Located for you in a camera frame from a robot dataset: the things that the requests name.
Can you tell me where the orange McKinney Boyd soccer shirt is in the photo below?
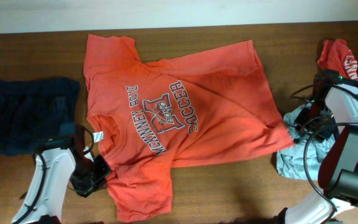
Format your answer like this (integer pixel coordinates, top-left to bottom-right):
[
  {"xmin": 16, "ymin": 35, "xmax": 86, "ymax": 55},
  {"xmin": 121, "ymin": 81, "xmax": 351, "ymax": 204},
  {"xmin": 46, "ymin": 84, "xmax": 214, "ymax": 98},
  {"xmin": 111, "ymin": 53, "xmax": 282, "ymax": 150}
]
[{"xmin": 83, "ymin": 35, "xmax": 293, "ymax": 223}]

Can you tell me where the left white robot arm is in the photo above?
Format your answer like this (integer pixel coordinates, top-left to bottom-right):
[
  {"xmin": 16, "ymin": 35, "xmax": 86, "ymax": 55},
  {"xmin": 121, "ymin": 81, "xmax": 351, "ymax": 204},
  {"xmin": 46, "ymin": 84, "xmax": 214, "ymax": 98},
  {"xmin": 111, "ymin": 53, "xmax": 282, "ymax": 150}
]
[{"xmin": 12, "ymin": 123, "xmax": 111, "ymax": 223}]

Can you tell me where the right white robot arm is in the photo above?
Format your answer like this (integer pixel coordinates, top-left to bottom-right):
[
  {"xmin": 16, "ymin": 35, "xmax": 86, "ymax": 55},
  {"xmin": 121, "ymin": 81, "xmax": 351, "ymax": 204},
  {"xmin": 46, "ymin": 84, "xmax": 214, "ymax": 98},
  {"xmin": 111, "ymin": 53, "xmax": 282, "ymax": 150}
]
[{"xmin": 273, "ymin": 69, "xmax": 358, "ymax": 223}]

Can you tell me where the light grey-blue shirt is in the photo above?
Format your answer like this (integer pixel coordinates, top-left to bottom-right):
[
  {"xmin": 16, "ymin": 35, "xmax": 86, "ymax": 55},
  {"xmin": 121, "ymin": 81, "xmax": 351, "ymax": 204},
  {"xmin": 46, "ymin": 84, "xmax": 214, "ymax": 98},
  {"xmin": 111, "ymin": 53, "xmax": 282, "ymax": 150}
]
[{"xmin": 276, "ymin": 103, "xmax": 335, "ymax": 180}]

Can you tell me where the red McKinney shirt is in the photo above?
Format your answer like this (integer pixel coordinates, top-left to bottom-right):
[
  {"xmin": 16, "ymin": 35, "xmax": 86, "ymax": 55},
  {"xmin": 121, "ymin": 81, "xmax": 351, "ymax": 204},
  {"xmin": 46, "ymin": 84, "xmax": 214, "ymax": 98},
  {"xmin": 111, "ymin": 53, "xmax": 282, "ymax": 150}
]
[{"xmin": 318, "ymin": 39, "xmax": 358, "ymax": 81}]

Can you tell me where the folded navy blue garment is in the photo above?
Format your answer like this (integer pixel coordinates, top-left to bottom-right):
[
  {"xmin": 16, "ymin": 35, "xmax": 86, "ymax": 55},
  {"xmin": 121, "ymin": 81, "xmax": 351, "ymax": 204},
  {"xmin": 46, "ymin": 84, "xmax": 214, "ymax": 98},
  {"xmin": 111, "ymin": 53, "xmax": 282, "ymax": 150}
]
[{"xmin": 0, "ymin": 78, "xmax": 80, "ymax": 156}]

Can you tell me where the left black cable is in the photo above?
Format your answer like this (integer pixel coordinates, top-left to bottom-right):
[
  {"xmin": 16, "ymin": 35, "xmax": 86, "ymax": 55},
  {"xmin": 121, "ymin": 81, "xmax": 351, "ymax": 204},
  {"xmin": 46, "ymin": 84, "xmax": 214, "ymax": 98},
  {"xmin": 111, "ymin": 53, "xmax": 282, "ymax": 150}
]
[{"xmin": 12, "ymin": 127, "xmax": 96, "ymax": 224}]

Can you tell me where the black cable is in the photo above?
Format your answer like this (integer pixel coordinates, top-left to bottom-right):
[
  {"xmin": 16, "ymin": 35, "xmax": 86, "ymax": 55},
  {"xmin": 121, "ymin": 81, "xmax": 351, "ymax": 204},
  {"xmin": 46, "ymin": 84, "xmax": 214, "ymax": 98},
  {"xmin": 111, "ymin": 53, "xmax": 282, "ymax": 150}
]
[
  {"xmin": 12, "ymin": 127, "xmax": 96, "ymax": 224},
  {"xmin": 290, "ymin": 82, "xmax": 358, "ymax": 224}
]

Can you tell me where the right black cable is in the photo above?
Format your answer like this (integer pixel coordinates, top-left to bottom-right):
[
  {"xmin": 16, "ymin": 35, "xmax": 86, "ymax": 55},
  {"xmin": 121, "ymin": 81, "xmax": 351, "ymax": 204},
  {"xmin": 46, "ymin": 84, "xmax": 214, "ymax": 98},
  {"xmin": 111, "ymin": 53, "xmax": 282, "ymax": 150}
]
[{"xmin": 290, "ymin": 82, "xmax": 358, "ymax": 224}]

